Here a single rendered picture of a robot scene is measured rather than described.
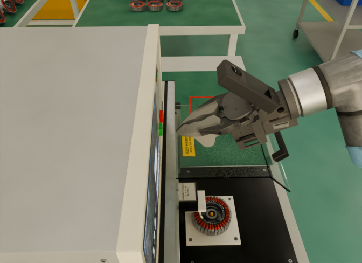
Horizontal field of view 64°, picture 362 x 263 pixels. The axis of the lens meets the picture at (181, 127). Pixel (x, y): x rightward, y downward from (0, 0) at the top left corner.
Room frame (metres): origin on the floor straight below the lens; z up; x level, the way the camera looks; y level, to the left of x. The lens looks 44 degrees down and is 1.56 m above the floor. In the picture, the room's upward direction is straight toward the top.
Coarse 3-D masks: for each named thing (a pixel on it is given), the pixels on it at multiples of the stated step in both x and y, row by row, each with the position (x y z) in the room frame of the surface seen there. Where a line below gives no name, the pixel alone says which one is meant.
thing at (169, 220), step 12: (168, 84) 0.63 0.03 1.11; (168, 96) 0.58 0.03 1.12; (168, 108) 0.53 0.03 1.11; (168, 120) 0.49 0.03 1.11; (168, 132) 0.45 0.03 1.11; (168, 144) 0.41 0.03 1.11; (168, 156) 0.38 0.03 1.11; (168, 168) 0.35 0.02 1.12; (168, 180) 0.32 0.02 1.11; (168, 192) 0.30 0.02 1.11; (168, 204) 0.27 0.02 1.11; (168, 216) 0.25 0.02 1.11; (168, 228) 0.23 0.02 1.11; (168, 240) 0.21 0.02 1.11; (168, 252) 0.19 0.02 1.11
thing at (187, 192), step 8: (184, 184) 0.45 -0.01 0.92; (192, 184) 0.45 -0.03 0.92; (184, 192) 0.43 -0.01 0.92; (192, 192) 0.43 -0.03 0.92; (200, 192) 0.45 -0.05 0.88; (184, 200) 0.40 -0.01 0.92; (192, 200) 0.40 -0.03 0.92; (200, 200) 0.43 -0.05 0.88; (184, 208) 0.39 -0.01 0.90; (192, 208) 0.39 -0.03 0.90; (200, 208) 0.40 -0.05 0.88
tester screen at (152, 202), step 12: (156, 120) 0.35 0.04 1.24; (156, 132) 0.33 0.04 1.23; (156, 168) 0.28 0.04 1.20; (156, 180) 0.27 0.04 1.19; (156, 192) 0.25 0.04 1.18; (156, 204) 0.24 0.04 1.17; (156, 216) 0.22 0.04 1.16; (144, 240) 0.13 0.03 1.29; (156, 240) 0.20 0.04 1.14; (144, 252) 0.12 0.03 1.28
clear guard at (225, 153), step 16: (176, 112) 0.57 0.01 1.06; (176, 144) 0.46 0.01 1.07; (224, 144) 0.46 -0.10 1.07; (272, 144) 0.50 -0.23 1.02; (176, 160) 0.41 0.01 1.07; (192, 160) 0.41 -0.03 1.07; (208, 160) 0.41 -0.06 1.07; (224, 160) 0.41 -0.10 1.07; (240, 160) 0.41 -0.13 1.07; (256, 160) 0.41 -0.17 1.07; (272, 160) 0.43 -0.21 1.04; (176, 176) 0.37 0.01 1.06; (192, 176) 0.37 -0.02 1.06; (208, 176) 0.37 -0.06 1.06; (224, 176) 0.37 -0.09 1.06; (240, 176) 0.37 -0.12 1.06; (256, 176) 0.37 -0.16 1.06; (272, 176) 0.37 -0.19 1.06
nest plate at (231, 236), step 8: (224, 200) 0.49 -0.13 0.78; (232, 200) 0.49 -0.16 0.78; (232, 208) 0.46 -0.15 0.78; (232, 216) 0.44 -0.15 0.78; (192, 224) 0.41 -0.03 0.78; (232, 224) 0.41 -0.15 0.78; (192, 232) 0.39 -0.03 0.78; (200, 232) 0.39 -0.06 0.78; (224, 232) 0.39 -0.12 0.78; (232, 232) 0.39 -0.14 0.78; (192, 240) 0.36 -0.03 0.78; (200, 240) 0.36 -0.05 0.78; (208, 240) 0.36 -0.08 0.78; (216, 240) 0.36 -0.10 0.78; (224, 240) 0.36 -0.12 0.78; (232, 240) 0.36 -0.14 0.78
